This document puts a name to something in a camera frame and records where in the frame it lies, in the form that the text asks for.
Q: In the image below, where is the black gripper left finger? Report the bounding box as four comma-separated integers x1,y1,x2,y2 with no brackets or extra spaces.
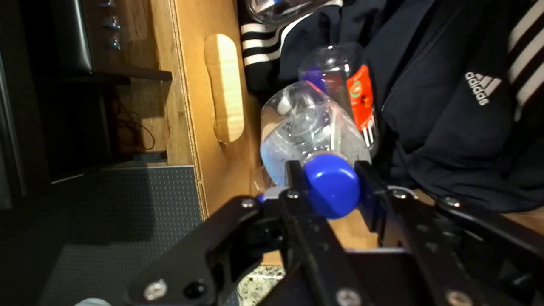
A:
125,159,370,306

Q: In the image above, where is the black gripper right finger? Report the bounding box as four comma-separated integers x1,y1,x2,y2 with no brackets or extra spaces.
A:
354,159,544,306

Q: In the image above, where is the big white cardboard box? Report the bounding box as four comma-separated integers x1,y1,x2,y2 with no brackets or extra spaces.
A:
147,0,544,253

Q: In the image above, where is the water bottle with grey label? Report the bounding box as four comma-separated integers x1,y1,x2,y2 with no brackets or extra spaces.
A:
244,0,319,23

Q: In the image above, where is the colourful printed packet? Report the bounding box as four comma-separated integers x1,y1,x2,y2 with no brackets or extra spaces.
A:
235,261,285,306

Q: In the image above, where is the navy striped Adidas jacket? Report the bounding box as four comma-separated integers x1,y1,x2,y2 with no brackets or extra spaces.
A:
235,0,544,215

